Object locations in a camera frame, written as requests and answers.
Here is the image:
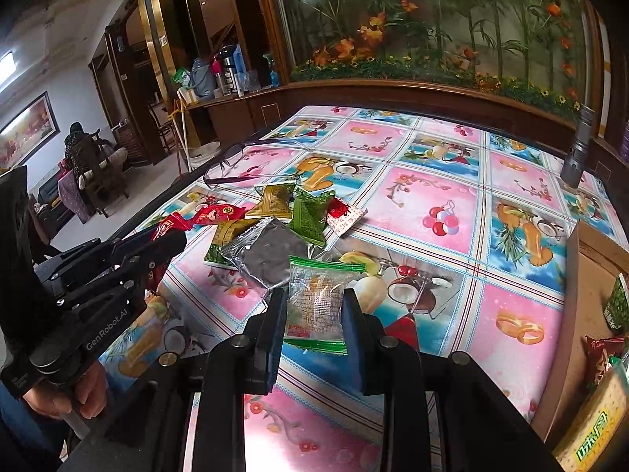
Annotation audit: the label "clear green-edged snack packet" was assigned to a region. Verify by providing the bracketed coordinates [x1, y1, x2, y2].
[283, 256, 366, 356]

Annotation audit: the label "green Weidan cracker pack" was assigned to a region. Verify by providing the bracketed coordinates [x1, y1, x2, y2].
[553, 357, 628, 471]

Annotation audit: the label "person's left hand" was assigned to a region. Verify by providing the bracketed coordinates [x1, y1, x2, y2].
[22, 361, 108, 420]

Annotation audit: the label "silver foil packet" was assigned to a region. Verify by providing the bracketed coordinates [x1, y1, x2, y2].
[221, 218, 310, 289]

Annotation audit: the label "yellow green snack packet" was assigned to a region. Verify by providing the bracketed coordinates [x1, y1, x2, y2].
[204, 218, 259, 269]

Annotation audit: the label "colourful printed tablecloth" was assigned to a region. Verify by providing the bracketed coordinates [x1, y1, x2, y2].
[101, 105, 628, 471]

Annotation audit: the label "red candy wrapper packet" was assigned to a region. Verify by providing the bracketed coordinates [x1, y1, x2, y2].
[151, 203, 247, 241]

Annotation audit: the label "red white snack packet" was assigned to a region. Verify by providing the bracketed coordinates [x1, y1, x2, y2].
[326, 197, 368, 238]

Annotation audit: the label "green triangular snack packet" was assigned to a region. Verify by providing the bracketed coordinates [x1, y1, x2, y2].
[289, 188, 335, 247]

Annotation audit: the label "gold triangular snack packet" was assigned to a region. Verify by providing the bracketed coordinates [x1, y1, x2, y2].
[245, 182, 295, 219]

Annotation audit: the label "seated person in background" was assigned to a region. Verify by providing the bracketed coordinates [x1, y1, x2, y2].
[64, 122, 101, 178]

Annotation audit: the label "purple eyeglasses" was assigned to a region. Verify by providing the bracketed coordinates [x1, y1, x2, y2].
[202, 138, 308, 189]

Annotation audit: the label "dark red snack packet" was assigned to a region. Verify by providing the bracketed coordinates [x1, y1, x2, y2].
[585, 336, 625, 390]

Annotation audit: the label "white bucket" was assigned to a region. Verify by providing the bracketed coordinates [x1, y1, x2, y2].
[188, 141, 221, 171]

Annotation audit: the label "cardboard box tray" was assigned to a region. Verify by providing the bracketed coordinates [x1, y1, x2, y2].
[531, 221, 628, 448]

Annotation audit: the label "grey flashlight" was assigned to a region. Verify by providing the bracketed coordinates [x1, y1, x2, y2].
[560, 105, 595, 189]

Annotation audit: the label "flower garden mural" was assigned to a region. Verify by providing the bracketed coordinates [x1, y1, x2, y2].
[276, 0, 589, 120]

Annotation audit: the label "framed wall painting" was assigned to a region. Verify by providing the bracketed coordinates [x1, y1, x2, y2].
[0, 92, 60, 170]

